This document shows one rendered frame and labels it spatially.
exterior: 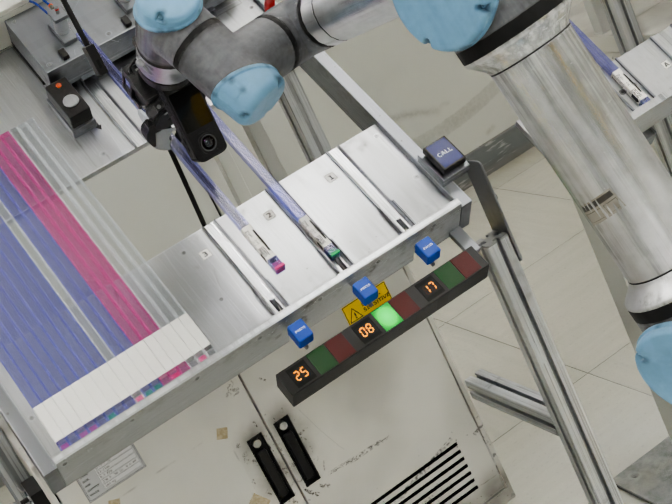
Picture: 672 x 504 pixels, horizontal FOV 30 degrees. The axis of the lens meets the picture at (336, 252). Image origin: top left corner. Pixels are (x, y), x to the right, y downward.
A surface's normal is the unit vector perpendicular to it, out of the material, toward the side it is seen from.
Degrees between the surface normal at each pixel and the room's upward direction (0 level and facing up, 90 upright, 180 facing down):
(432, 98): 90
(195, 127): 87
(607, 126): 77
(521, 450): 0
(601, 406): 0
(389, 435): 90
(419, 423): 90
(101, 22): 42
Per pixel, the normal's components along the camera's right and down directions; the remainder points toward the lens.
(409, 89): 0.43, 0.13
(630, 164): 0.29, -0.04
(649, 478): -0.41, -0.85
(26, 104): -0.02, -0.54
